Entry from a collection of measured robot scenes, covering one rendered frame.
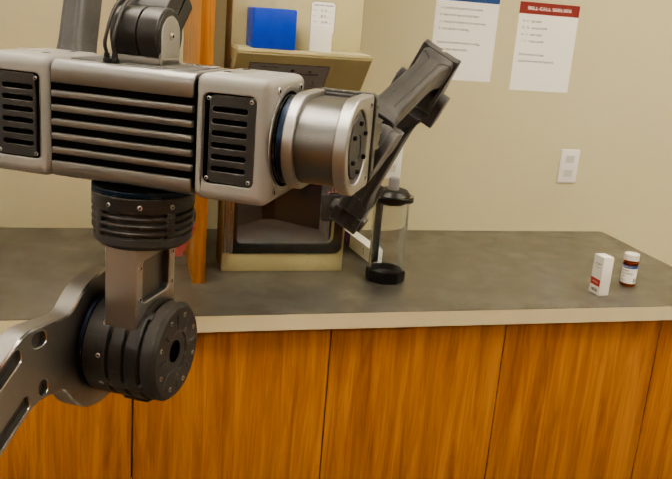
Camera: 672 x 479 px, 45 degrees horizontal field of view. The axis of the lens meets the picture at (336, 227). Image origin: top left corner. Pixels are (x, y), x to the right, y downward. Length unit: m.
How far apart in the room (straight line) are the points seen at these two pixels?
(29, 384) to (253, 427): 0.97
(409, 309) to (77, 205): 1.06
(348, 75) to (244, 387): 0.78
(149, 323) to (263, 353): 0.80
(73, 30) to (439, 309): 1.05
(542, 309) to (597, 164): 0.95
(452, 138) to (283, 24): 0.93
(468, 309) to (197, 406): 0.68
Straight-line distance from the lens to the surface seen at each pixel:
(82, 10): 1.45
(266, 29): 1.89
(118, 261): 1.10
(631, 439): 2.43
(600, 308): 2.15
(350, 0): 2.05
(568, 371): 2.22
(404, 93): 1.32
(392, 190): 2.05
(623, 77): 2.90
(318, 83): 1.99
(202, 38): 1.89
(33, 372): 1.09
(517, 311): 2.04
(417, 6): 2.56
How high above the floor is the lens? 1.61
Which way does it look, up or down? 15 degrees down
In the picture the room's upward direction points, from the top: 5 degrees clockwise
